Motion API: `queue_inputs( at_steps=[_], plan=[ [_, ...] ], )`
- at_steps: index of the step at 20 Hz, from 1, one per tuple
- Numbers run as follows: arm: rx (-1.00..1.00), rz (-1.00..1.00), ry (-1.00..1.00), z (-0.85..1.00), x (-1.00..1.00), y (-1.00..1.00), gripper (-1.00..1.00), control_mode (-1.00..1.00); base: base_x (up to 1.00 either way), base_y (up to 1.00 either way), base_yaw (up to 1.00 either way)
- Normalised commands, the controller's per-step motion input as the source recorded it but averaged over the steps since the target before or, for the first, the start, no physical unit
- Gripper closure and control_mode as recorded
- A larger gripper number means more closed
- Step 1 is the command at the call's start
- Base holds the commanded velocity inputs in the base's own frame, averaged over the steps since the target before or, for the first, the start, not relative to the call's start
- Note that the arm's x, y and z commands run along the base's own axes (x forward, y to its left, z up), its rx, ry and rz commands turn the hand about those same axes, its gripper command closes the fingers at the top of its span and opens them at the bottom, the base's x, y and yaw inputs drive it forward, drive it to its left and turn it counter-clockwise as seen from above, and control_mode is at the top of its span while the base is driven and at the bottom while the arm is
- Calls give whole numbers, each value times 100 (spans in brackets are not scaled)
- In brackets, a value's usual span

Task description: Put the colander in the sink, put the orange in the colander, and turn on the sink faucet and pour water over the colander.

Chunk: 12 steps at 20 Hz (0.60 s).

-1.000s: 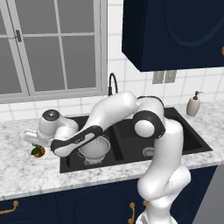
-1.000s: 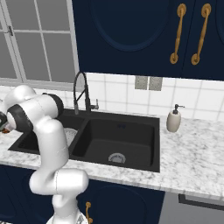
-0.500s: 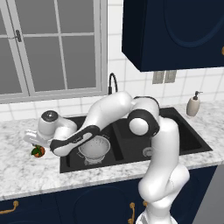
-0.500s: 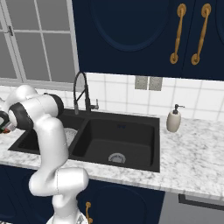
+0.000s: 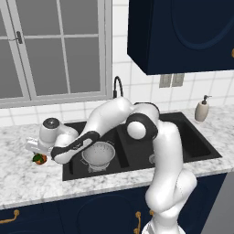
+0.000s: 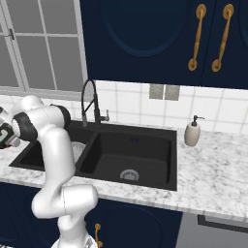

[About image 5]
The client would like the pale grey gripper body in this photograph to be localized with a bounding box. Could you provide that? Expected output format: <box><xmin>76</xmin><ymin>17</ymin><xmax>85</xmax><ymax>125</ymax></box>
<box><xmin>25</xmin><ymin>137</ymin><xmax>53</xmax><ymax>155</ymax></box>

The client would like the white colander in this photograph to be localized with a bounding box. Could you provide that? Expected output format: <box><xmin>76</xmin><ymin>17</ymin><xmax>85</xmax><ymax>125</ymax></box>
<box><xmin>80</xmin><ymin>141</ymin><xmax>117</xmax><ymax>174</ymax></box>

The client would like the black curved faucet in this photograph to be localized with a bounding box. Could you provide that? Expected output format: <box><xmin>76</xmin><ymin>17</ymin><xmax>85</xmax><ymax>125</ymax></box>
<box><xmin>112</xmin><ymin>75</ymin><xmax>124</xmax><ymax>100</ymax></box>

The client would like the black double sink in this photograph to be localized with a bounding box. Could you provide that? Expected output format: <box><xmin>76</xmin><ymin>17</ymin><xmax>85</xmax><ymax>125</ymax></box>
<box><xmin>61</xmin><ymin>111</ymin><xmax>223</xmax><ymax>182</ymax></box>

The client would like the orange with green leaf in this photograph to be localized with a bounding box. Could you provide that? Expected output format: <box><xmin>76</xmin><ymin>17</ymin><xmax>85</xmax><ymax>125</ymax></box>
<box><xmin>32</xmin><ymin>153</ymin><xmax>48</xmax><ymax>166</ymax></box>

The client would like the navy drawer front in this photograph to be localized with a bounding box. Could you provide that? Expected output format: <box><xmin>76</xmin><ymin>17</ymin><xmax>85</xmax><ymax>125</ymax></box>
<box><xmin>0</xmin><ymin>201</ymin><xmax>60</xmax><ymax>234</ymax></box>

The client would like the grey framed window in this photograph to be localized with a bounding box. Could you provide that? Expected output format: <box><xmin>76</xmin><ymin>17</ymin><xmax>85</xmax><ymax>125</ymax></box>
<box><xmin>0</xmin><ymin>0</ymin><xmax>113</xmax><ymax>110</ymax></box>

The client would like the dark window latch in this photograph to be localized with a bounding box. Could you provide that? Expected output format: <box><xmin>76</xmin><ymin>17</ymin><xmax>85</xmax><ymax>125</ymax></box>
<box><xmin>8</xmin><ymin>30</ymin><xmax>24</xmax><ymax>46</ymax></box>

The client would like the beige soap dispenser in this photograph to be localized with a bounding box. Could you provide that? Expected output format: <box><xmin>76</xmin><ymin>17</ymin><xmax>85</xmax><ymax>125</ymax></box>
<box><xmin>194</xmin><ymin>94</ymin><xmax>213</xmax><ymax>123</ymax></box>

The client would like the grey dishwasher front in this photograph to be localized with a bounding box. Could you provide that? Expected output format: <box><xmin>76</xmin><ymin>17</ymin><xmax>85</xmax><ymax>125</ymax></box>
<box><xmin>200</xmin><ymin>170</ymin><xmax>234</xmax><ymax>234</ymax></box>

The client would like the brass drawer handle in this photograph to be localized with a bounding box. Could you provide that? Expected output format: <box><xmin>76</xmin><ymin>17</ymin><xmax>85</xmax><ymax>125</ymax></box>
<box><xmin>0</xmin><ymin>208</ymin><xmax>21</xmax><ymax>226</ymax></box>

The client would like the grey wall outlet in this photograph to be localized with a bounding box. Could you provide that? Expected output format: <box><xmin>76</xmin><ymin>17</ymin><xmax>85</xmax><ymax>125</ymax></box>
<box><xmin>158</xmin><ymin>73</ymin><xmax>173</xmax><ymax>89</ymax></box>
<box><xmin>171</xmin><ymin>72</ymin><xmax>186</xmax><ymax>88</ymax></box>

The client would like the navy wall cupboard door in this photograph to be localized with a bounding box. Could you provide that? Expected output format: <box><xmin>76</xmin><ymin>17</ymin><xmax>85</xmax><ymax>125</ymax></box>
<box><xmin>126</xmin><ymin>0</ymin><xmax>234</xmax><ymax>76</ymax></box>

